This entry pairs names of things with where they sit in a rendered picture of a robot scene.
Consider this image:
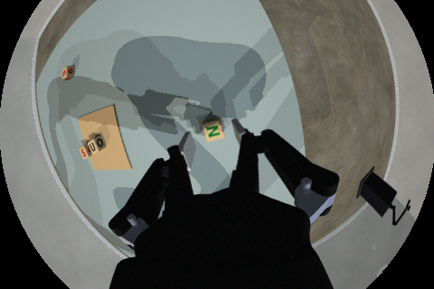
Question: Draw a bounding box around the tan flat mat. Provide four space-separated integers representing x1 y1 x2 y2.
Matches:
78 105 132 170

